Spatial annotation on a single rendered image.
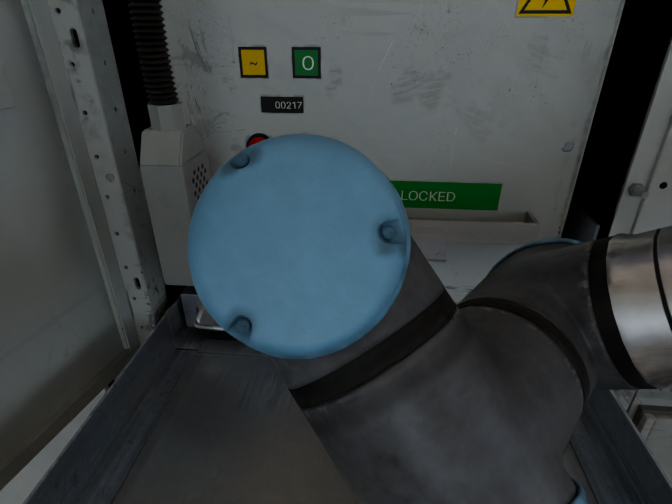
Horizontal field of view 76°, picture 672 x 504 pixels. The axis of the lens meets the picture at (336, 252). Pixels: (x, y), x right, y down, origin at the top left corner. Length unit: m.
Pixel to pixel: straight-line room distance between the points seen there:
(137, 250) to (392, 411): 0.49
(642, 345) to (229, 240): 0.21
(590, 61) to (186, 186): 0.44
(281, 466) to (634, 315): 0.39
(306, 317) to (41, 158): 0.47
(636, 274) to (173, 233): 0.41
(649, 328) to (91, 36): 0.55
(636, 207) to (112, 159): 0.60
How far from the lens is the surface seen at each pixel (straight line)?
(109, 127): 0.58
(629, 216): 0.59
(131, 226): 0.61
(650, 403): 0.78
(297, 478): 0.52
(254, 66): 0.53
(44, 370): 0.64
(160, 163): 0.48
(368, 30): 0.52
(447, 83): 0.52
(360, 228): 0.16
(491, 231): 0.54
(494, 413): 0.20
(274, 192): 0.17
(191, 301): 0.67
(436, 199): 0.55
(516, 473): 0.20
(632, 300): 0.27
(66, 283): 0.63
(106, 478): 0.57
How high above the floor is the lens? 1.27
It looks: 28 degrees down
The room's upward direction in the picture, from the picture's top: straight up
